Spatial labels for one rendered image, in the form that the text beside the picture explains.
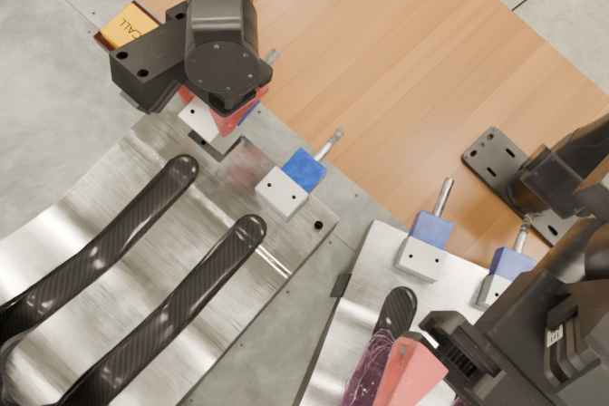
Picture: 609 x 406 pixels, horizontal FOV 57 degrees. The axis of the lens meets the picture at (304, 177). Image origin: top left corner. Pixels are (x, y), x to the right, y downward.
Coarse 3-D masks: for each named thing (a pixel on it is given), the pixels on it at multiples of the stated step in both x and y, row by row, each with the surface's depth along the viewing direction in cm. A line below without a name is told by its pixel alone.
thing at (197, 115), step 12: (264, 60) 64; (192, 108) 62; (204, 108) 62; (252, 108) 64; (192, 120) 62; (204, 120) 61; (240, 120) 64; (204, 132) 61; (216, 132) 61; (240, 132) 66; (216, 144) 62; (228, 144) 65
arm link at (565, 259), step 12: (576, 228) 34; (588, 228) 33; (564, 240) 34; (576, 240) 33; (588, 240) 33; (552, 252) 34; (564, 252) 33; (576, 252) 33; (540, 264) 34; (552, 264) 33; (564, 264) 32; (576, 264) 32; (564, 276) 32; (576, 276) 32
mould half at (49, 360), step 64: (128, 192) 66; (192, 192) 66; (0, 256) 60; (64, 256) 62; (128, 256) 64; (192, 256) 64; (256, 256) 64; (64, 320) 59; (128, 320) 61; (64, 384) 56; (192, 384) 60
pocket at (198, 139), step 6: (192, 132) 68; (192, 138) 70; (198, 138) 70; (240, 138) 69; (198, 144) 70; (204, 144) 71; (234, 144) 70; (210, 150) 70; (216, 150) 70; (228, 150) 70; (216, 156) 70; (222, 156) 70
